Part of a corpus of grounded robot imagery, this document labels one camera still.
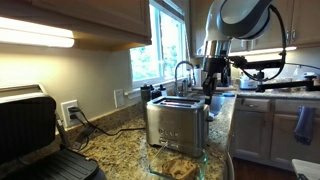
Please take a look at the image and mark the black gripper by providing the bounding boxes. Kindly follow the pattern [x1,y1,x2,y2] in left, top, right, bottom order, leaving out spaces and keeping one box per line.
[201,55,232,106]

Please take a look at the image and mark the stainless steel two-slot toaster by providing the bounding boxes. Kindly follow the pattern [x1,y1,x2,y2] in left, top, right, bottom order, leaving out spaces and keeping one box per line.
[145,95,211,158]

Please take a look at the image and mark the brown bread slice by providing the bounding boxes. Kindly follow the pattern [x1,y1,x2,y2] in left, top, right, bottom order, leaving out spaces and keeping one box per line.
[162,158,198,180]

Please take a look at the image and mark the stainless steel sink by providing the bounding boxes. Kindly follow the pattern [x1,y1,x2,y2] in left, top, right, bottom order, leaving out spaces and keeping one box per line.
[191,92,228,117]

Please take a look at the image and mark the white paper towel roll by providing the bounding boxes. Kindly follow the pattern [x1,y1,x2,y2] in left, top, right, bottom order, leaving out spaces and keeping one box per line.
[193,64,204,88]

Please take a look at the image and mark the black tall coffee appliance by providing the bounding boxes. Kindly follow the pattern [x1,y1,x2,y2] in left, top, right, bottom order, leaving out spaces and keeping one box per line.
[218,64,232,88]

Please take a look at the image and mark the white rice cooker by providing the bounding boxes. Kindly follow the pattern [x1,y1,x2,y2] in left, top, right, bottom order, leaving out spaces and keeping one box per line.
[239,75,260,91]

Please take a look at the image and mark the chrome kitchen faucet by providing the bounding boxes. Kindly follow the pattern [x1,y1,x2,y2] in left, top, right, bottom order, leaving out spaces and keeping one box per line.
[173,60,198,98]

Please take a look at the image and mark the white lower kitchen cabinets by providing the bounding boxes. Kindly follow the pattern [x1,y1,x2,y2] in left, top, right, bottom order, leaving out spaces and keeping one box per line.
[231,96,320,168]

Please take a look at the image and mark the under-cabinet strip light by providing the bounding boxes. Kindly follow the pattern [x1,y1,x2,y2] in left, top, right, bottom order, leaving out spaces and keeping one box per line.
[229,45,298,58]
[0,16,76,49]

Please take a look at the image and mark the black pepper grinder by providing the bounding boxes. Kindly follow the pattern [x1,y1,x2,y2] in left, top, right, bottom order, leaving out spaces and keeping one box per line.
[140,83,152,108]

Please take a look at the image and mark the kitchen window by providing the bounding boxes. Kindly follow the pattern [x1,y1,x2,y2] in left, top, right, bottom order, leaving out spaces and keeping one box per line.
[129,0,188,89]

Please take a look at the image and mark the clear glass food container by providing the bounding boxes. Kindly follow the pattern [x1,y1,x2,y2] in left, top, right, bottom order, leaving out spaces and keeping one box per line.
[148,146,209,180]

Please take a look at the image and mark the blue hanging towel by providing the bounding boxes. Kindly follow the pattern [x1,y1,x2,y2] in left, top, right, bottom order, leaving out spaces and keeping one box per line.
[293,105,317,147]

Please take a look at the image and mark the white flat panel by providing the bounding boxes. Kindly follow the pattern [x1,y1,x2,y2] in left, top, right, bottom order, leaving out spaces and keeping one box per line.
[291,158,320,180]

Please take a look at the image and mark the wooden upper cabinet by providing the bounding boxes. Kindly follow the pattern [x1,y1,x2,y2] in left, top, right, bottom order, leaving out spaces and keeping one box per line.
[0,0,153,53]

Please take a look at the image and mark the black panini press grill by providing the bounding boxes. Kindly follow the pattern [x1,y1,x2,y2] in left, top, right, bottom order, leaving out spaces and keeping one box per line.
[0,83,108,180]

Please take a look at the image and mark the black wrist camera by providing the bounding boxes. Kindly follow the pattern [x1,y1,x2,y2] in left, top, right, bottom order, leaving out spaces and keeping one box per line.
[228,55,249,70]

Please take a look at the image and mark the black stereo camera bar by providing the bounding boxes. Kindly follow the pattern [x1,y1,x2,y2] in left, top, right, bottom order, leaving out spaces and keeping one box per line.
[244,59,287,71]

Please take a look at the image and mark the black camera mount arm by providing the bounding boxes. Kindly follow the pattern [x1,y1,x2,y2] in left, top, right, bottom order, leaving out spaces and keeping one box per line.
[254,69,320,94]

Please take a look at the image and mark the curved metal appliance handle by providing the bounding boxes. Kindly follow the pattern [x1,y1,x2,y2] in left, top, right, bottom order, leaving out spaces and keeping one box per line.
[223,151,236,180]

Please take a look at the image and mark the white wall switch plate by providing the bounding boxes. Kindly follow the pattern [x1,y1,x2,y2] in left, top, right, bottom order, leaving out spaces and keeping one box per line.
[113,88,126,109]

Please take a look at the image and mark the black grill power cord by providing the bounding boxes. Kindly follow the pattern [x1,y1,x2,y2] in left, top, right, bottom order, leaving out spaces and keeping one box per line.
[71,123,98,153]

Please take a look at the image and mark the black power plug cord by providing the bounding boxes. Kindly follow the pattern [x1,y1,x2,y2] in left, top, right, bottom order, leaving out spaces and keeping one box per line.
[68,106,148,137]

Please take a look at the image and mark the white wall power outlet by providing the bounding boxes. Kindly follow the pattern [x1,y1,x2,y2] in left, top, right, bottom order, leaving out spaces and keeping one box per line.
[60,99,81,129]

